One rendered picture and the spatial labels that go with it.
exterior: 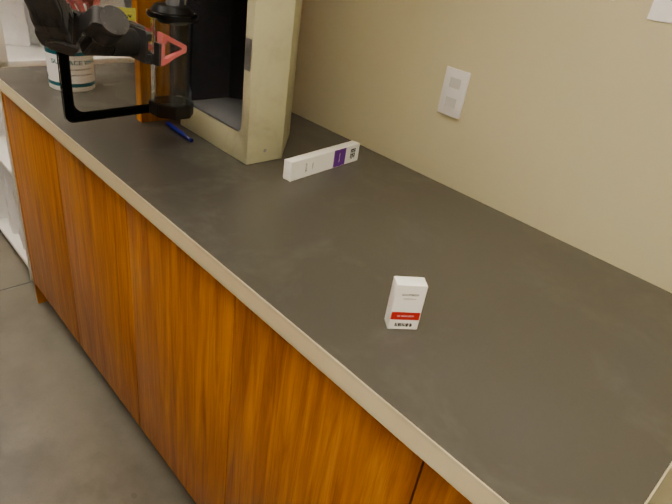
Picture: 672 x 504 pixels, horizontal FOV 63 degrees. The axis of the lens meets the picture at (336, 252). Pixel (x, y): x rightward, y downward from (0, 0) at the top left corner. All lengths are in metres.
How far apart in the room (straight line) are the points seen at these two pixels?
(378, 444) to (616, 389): 0.36
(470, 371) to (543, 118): 0.68
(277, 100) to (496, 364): 0.83
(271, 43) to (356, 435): 0.87
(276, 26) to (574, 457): 1.03
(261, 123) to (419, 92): 0.43
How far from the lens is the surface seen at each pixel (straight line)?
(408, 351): 0.84
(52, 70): 1.90
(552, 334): 0.98
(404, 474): 0.84
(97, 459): 1.90
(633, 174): 1.27
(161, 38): 1.27
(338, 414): 0.90
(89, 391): 2.11
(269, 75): 1.34
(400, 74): 1.55
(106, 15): 1.20
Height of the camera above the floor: 1.46
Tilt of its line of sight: 30 degrees down
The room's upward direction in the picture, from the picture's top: 9 degrees clockwise
